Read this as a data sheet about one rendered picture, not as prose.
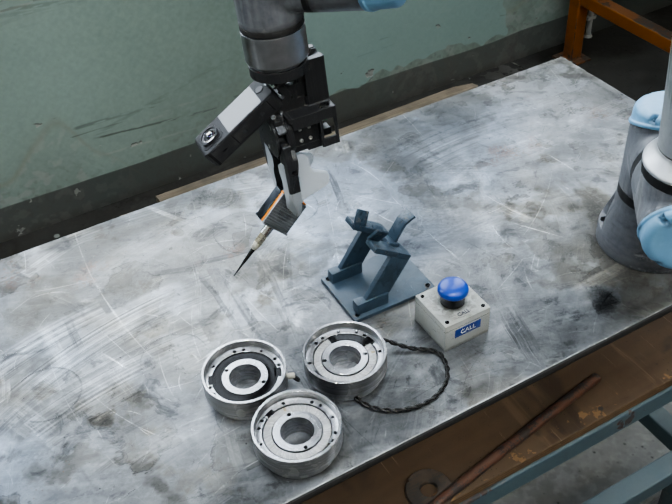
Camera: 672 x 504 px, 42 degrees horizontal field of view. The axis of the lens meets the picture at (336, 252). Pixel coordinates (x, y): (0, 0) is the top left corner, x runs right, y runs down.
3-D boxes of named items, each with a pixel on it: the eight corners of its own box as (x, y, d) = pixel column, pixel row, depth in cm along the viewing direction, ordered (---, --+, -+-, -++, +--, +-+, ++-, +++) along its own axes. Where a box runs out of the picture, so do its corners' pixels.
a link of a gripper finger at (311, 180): (339, 212, 114) (327, 149, 109) (297, 228, 112) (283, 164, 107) (329, 202, 116) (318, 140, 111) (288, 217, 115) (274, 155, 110)
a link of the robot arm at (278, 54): (252, 46, 96) (228, 20, 102) (259, 84, 99) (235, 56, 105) (315, 27, 98) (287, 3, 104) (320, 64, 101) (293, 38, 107)
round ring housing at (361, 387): (341, 419, 107) (339, 397, 104) (288, 371, 113) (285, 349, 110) (404, 374, 112) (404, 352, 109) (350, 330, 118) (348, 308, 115)
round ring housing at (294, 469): (361, 436, 105) (360, 414, 102) (307, 499, 98) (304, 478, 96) (291, 397, 110) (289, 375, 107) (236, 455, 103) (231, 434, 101)
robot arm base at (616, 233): (650, 194, 136) (662, 141, 130) (727, 248, 126) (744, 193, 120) (574, 228, 131) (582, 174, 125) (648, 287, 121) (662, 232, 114)
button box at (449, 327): (445, 352, 114) (446, 326, 111) (414, 319, 119) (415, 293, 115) (495, 328, 117) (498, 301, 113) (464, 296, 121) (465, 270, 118)
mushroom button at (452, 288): (448, 327, 114) (449, 299, 111) (430, 308, 117) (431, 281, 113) (473, 315, 115) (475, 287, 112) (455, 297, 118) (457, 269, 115)
